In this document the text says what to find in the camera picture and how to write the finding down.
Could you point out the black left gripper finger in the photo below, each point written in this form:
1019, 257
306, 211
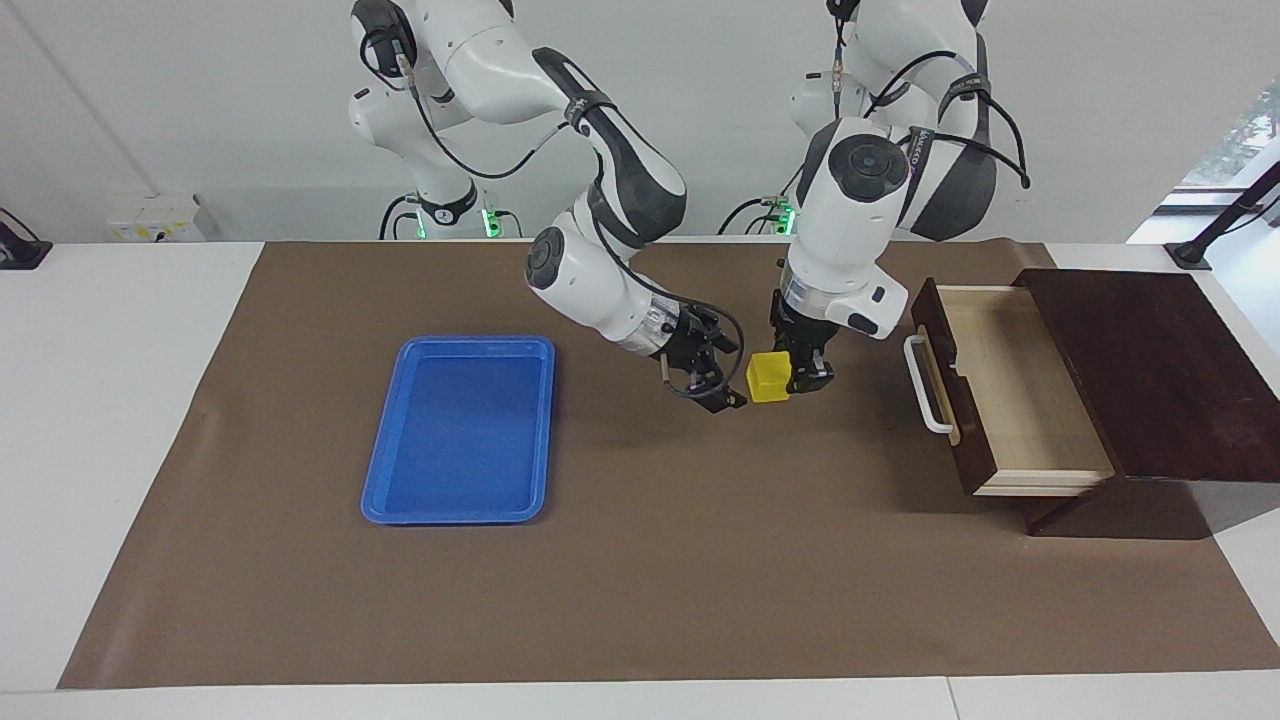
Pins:
800, 372
823, 375

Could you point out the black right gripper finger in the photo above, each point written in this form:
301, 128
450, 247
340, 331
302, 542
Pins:
720, 398
722, 338

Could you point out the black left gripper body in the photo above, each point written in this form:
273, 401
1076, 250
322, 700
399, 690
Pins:
805, 332

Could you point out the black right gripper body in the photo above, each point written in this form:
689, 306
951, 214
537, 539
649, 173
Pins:
688, 345

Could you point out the yellow cube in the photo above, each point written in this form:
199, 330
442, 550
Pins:
768, 380

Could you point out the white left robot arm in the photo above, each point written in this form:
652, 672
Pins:
850, 230

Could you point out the brown table mat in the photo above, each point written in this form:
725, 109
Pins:
650, 580

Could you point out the blue plastic tray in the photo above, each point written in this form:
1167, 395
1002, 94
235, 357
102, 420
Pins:
460, 430

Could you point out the dark wooden cabinet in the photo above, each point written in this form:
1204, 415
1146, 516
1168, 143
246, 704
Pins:
1170, 370

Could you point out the black slanted stand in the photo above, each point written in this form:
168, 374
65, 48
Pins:
1190, 255

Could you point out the window with white frame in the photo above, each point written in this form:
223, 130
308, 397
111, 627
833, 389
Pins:
1245, 140

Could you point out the white wall socket box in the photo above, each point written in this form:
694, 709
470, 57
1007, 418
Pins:
160, 218

